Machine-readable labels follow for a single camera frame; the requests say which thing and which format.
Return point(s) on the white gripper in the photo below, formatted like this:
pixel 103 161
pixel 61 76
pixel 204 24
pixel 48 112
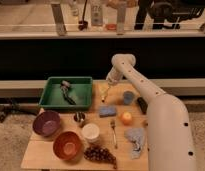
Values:
pixel 113 77

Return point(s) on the yellow banana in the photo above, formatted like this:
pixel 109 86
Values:
pixel 104 92

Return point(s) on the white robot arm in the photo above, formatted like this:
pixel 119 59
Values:
pixel 169 135

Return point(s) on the blue cup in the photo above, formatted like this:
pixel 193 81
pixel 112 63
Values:
pixel 128 97

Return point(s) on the small metal cup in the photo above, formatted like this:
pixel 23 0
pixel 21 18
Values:
pixel 79 118

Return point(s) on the white cup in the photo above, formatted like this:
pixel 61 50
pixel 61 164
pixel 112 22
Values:
pixel 91 132

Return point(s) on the blue sponge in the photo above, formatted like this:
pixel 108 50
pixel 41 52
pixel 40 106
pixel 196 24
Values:
pixel 106 111

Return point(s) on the black rectangular object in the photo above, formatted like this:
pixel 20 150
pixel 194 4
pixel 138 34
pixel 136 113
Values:
pixel 143 105

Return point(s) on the orange fruit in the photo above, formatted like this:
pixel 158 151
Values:
pixel 126 118

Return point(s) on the dark tool in tray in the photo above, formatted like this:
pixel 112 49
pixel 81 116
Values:
pixel 65 86

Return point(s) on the green plastic tray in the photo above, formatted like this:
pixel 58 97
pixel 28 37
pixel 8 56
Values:
pixel 80 91

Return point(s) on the wooden board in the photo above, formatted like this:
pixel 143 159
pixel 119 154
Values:
pixel 39 153

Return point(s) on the grey crumpled cloth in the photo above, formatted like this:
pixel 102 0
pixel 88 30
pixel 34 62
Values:
pixel 137 137

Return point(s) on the bunch of dark grapes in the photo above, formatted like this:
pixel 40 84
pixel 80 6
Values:
pixel 100 155

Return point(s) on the purple bowl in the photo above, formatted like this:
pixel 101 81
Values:
pixel 46 123

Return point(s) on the orange bowl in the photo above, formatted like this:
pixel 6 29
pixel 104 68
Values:
pixel 67 145

